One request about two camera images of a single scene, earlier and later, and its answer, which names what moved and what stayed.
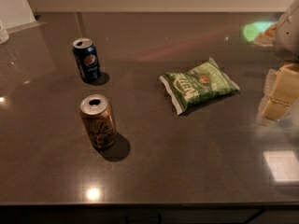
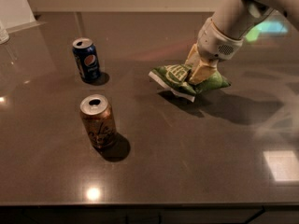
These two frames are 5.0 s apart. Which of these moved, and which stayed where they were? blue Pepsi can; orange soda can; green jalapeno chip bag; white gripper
Moved: green jalapeno chip bag; white gripper
Stayed: orange soda can; blue Pepsi can
